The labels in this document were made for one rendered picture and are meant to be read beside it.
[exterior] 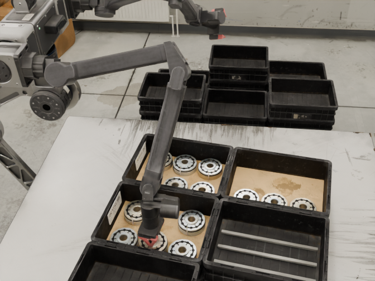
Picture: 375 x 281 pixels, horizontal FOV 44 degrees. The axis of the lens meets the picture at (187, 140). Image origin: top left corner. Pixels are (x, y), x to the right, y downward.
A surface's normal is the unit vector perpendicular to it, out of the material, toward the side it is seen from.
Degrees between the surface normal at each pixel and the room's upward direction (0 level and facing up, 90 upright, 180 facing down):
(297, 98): 0
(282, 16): 90
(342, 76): 0
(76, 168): 0
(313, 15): 90
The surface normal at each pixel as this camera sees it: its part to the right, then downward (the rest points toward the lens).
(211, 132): -0.03, -0.76
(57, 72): -0.12, 0.18
